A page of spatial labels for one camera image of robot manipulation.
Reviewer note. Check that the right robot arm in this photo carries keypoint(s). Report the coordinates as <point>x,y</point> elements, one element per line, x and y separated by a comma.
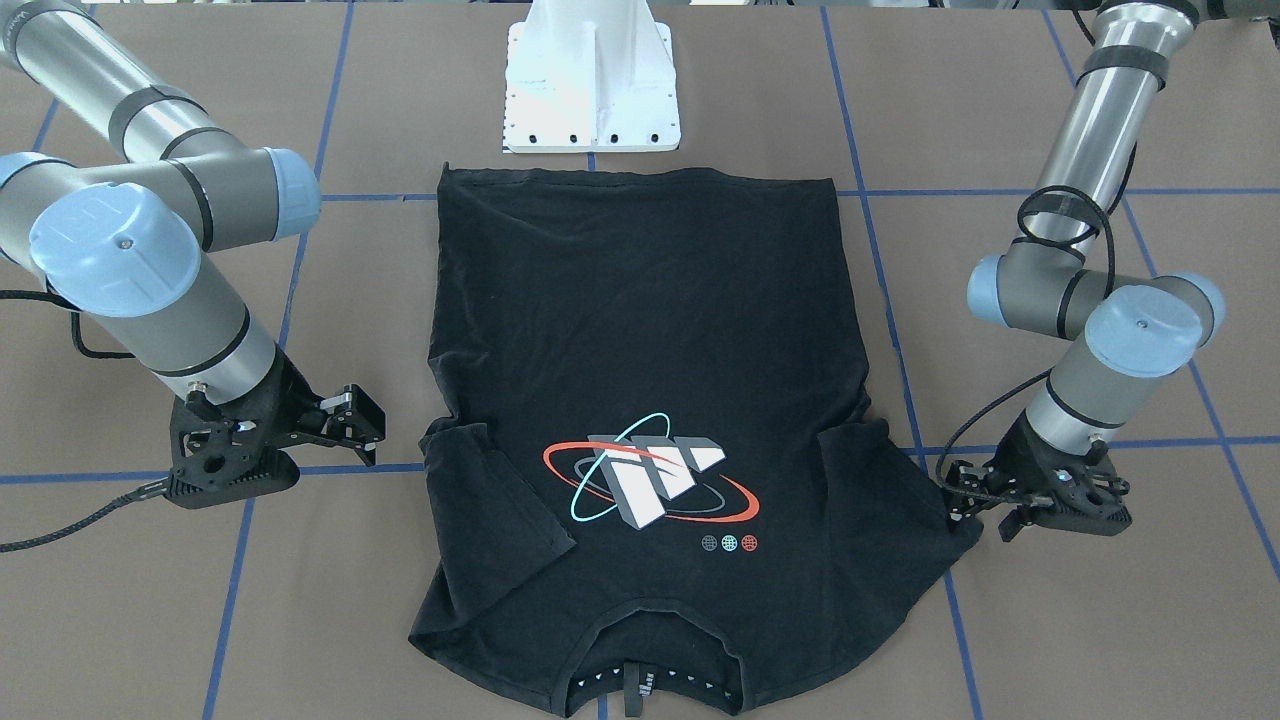
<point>129,245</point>

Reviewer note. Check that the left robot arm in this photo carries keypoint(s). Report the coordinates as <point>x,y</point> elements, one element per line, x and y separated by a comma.
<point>1127,335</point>

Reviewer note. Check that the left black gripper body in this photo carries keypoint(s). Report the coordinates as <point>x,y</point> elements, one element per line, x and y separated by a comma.
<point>1017,452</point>

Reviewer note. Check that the black graphic t-shirt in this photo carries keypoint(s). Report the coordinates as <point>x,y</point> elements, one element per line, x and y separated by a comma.
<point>656,468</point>

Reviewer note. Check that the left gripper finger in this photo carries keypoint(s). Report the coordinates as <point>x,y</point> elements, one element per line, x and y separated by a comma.
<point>964,481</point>
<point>1019,515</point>

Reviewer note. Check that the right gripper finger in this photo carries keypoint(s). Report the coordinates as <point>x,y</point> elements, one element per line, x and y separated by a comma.
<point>354,415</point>
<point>363,444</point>

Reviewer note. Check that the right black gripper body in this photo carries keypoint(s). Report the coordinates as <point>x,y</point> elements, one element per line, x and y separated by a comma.
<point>287,395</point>

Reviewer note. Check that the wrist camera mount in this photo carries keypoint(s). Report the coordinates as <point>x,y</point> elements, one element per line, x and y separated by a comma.
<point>1086,495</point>
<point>227,459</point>

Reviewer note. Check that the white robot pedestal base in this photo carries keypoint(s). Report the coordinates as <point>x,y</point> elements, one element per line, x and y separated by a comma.
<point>590,76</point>

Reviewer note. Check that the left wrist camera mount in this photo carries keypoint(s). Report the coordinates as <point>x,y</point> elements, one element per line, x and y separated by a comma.
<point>1086,495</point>

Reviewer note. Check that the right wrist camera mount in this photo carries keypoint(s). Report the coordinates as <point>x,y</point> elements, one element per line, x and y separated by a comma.
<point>227,459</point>

